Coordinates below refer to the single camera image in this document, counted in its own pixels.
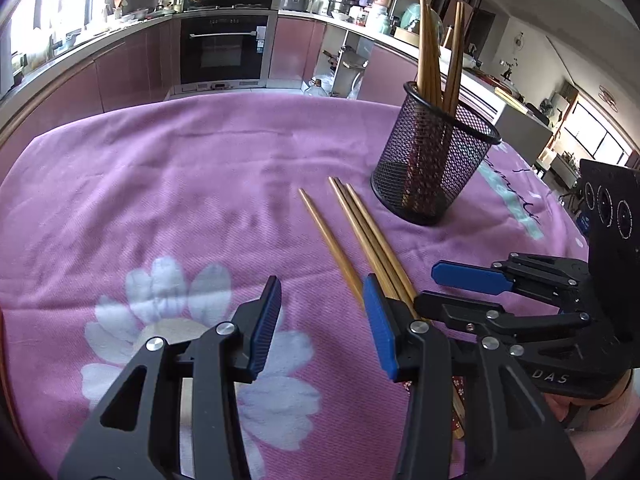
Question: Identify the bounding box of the large living room window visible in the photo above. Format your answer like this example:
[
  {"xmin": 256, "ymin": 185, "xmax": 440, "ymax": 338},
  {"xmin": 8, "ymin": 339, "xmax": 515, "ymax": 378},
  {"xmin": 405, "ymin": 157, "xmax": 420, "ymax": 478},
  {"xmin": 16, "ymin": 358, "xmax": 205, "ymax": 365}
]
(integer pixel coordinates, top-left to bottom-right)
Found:
[{"xmin": 565, "ymin": 100, "xmax": 631, "ymax": 166}]

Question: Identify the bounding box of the black built-in oven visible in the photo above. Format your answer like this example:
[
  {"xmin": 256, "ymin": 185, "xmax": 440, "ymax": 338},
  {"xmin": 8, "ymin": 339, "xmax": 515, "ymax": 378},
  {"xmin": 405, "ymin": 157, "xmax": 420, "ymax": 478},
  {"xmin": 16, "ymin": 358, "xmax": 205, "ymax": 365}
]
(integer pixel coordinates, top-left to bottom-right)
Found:
[{"xmin": 172, "ymin": 10, "xmax": 278, "ymax": 93}]

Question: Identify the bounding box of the person's right hand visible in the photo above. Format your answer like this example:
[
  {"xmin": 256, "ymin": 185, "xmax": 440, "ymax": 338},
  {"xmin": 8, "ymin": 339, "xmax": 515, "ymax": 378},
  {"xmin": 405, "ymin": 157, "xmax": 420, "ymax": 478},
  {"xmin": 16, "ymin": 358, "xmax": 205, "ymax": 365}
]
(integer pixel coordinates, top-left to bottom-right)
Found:
[{"xmin": 544, "ymin": 367, "xmax": 640, "ymax": 432}]

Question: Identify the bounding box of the pink kitchen base cabinet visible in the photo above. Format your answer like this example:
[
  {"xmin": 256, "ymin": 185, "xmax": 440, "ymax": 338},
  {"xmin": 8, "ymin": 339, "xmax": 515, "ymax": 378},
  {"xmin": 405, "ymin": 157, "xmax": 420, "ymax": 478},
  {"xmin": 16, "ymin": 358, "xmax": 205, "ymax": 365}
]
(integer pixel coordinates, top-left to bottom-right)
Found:
[
  {"xmin": 267, "ymin": 15, "xmax": 326, "ymax": 88},
  {"xmin": 357, "ymin": 42, "xmax": 421, "ymax": 106},
  {"xmin": 0, "ymin": 15, "xmax": 176, "ymax": 161}
]

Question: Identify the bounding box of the floral-end wooden chopstick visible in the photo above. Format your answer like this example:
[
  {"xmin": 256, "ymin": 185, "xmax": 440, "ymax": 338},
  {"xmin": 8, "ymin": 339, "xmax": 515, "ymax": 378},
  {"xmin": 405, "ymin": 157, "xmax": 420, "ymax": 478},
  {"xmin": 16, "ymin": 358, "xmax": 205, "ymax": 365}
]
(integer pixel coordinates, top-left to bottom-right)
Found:
[
  {"xmin": 346, "ymin": 183, "xmax": 468, "ymax": 442},
  {"xmin": 328, "ymin": 177, "xmax": 401, "ymax": 306},
  {"xmin": 336, "ymin": 181, "xmax": 463, "ymax": 441},
  {"xmin": 298, "ymin": 188, "xmax": 366, "ymax": 306}
]

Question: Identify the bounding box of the bunch of wooden chopsticks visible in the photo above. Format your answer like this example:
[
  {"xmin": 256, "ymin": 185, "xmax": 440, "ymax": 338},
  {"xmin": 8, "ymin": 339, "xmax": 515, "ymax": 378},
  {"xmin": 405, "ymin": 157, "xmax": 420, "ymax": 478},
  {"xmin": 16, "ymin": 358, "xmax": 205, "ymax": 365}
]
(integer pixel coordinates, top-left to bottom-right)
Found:
[{"xmin": 400, "ymin": 0, "xmax": 468, "ymax": 211}]

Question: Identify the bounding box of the black mesh utensil holder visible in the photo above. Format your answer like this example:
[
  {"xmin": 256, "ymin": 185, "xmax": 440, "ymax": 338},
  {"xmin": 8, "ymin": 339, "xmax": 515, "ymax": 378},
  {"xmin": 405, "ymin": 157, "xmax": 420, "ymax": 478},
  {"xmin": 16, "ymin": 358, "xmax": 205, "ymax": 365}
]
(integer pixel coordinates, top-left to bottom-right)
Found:
[{"xmin": 371, "ymin": 81, "xmax": 502, "ymax": 227}]

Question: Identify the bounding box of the pink floral tablecloth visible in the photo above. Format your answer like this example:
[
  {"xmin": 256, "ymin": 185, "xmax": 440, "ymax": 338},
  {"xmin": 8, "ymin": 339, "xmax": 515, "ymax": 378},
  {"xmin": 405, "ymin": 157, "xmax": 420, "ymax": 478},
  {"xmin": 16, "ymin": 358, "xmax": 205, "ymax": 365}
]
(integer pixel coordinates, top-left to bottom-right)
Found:
[{"xmin": 0, "ymin": 87, "xmax": 596, "ymax": 480}]

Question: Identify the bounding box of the person's right forearm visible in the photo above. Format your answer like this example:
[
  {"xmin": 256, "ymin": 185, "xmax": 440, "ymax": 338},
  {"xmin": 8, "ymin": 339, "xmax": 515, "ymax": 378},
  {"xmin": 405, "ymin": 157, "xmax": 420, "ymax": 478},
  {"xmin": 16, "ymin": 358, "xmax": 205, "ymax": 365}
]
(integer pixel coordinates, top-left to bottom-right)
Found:
[{"xmin": 567, "ymin": 425, "xmax": 640, "ymax": 480}]

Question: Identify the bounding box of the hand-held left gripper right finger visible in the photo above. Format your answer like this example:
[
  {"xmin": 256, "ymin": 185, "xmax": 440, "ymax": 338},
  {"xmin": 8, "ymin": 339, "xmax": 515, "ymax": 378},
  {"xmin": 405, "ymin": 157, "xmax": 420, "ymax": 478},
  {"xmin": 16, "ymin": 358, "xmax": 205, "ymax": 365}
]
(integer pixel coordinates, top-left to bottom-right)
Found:
[{"xmin": 362, "ymin": 274, "xmax": 586, "ymax": 480}]

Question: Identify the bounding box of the white kitchen countertop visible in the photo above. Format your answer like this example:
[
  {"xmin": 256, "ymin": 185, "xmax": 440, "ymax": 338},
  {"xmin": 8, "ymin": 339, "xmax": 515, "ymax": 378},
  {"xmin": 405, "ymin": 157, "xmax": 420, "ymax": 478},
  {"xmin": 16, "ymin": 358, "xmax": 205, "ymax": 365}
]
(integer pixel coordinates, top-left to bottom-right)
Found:
[{"xmin": 0, "ymin": 7, "xmax": 551, "ymax": 126}]

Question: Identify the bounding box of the round ceiling lamp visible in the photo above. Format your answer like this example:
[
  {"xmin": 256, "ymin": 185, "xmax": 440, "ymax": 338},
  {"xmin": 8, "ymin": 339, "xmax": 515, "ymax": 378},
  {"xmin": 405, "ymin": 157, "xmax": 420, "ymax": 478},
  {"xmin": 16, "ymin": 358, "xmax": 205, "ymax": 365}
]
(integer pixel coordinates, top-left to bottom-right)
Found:
[{"xmin": 597, "ymin": 85, "xmax": 621, "ymax": 111}]

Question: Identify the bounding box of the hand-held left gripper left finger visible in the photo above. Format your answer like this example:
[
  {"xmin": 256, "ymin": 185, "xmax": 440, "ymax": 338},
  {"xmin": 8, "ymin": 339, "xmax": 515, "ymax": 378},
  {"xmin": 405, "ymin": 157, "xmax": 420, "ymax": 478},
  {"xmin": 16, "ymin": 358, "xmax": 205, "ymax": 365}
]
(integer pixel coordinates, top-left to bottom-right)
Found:
[{"xmin": 57, "ymin": 276, "xmax": 283, "ymax": 480}]

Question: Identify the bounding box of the kitchen window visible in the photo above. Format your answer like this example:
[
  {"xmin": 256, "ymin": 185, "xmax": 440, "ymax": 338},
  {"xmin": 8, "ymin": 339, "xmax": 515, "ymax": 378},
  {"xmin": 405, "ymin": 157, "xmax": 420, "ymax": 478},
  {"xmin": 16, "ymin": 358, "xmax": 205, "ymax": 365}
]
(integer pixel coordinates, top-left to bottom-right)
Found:
[{"xmin": 0, "ymin": 0, "xmax": 108, "ymax": 61}]

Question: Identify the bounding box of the flat gold box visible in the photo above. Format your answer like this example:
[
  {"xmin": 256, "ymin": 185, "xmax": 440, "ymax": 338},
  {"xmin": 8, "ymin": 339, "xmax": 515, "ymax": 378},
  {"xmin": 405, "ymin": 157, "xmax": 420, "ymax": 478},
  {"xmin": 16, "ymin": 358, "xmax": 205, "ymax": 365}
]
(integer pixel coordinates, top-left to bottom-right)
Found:
[{"xmin": 492, "ymin": 85, "xmax": 531, "ymax": 113}]

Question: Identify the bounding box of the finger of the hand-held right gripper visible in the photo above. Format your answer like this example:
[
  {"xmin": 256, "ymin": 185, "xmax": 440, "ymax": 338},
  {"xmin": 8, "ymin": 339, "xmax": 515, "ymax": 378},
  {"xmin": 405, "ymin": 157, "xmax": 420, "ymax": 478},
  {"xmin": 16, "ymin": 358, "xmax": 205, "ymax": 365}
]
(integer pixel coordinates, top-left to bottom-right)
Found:
[
  {"xmin": 414, "ymin": 290, "xmax": 593, "ymax": 356},
  {"xmin": 431, "ymin": 252, "xmax": 591, "ymax": 306}
]

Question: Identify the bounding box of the green cloth covered appliance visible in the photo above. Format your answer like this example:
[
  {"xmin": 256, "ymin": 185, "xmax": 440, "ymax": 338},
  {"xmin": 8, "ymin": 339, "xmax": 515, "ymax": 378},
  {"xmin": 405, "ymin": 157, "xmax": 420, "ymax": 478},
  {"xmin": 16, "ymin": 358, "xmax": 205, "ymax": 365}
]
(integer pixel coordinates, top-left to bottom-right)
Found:
[{"xmin": 400, "ymin": 2, "xmax": 443, "ymax": 36}]

